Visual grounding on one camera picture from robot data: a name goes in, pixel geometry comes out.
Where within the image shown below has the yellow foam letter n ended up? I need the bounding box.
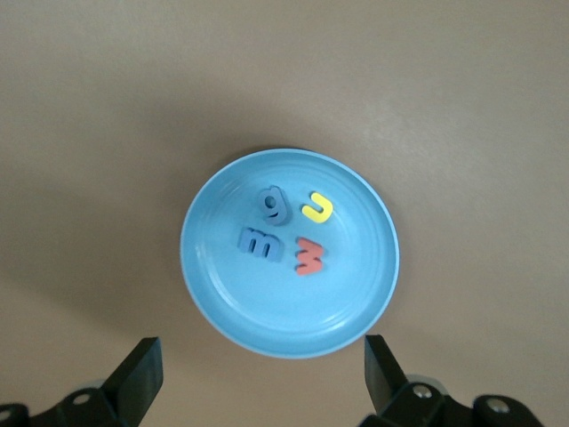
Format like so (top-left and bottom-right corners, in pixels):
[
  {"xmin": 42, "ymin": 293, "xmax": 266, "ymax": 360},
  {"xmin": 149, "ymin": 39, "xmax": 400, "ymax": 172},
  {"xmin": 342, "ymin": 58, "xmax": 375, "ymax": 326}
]
[{"xmin": 301, "ymin": 191, "xmax": 335, "ymax": 224}]

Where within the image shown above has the blue foam letter m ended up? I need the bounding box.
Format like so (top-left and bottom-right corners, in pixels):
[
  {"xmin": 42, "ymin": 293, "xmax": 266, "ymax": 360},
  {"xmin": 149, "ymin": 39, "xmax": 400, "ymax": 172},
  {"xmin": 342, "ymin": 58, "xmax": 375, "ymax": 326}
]
[{"xmin": 236, "ymin": 226, "xmax": 286, "ymax": 264}]

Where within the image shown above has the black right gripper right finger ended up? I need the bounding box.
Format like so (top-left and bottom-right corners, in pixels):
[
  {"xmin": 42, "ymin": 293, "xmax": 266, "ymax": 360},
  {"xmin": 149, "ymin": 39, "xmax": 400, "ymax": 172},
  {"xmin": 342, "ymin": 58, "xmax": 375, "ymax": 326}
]
[{"xmin": 359, "ymin": 334, "xmax": 546, "ymax": 427}]

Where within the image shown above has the brown table cover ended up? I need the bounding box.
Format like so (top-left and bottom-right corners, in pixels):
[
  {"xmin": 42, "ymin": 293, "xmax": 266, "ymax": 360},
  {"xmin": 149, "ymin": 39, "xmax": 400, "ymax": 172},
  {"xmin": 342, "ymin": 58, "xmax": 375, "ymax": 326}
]
[{"xmin": 0, "ymin": 0, "xmax": 569, "ymax": 427}]

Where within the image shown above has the red foam small w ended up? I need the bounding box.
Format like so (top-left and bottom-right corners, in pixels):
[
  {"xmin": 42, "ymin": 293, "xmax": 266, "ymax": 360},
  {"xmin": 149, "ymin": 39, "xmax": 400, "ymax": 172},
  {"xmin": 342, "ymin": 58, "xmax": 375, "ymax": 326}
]
[{"xmin": 294, "ymin": 236, "xmax": 326, "ymax": 278}]

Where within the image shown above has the blue foam letter g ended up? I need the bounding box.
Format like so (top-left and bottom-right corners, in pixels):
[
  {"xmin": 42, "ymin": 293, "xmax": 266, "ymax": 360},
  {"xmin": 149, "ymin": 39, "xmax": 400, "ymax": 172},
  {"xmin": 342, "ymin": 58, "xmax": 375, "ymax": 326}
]
[{"xmin": 258, "ymin": 184, "xmax": 291, "ymax": 227}]

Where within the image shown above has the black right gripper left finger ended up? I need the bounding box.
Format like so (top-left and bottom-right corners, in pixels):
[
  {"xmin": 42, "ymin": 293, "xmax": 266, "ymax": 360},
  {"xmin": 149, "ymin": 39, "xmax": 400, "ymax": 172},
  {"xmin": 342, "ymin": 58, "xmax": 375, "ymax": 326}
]
[{"xmin": 0, "ymin": 336, "xmax": 164, "ymax": 427}]

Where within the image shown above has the blue plate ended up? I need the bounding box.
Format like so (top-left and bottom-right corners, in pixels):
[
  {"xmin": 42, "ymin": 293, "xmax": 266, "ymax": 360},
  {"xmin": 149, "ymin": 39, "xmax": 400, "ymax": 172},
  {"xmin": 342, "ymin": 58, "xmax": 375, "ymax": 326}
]
[{"xmin": 180, "ymin": 148, "xmax": 401, "ymax": 360}]

